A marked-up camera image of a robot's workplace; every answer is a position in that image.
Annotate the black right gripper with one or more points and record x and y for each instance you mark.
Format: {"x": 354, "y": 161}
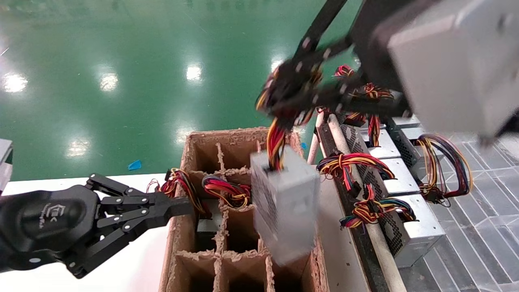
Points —
{"x": 367, "y": 40}

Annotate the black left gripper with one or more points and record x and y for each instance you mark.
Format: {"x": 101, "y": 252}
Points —
{"x": 44, "y": 223}

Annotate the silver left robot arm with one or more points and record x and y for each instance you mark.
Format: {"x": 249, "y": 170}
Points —
{"x": 5, "y": 162}

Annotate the blue paper scrap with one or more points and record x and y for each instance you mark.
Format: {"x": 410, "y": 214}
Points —
{"x": 135, "y": 165}

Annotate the white rack pipe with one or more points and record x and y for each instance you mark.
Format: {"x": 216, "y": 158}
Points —
{"x": 314, "y": 150}

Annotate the brown cardboard divider box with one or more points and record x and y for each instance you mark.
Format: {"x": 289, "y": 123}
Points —
{"x": 239, "y": 150}

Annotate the row of silver power supplies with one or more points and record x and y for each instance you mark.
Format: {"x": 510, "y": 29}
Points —
{"x": 385, "y": 263}

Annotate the transparent plastic divider tray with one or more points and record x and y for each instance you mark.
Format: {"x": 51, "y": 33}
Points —
{"x": 486, "y": 227}

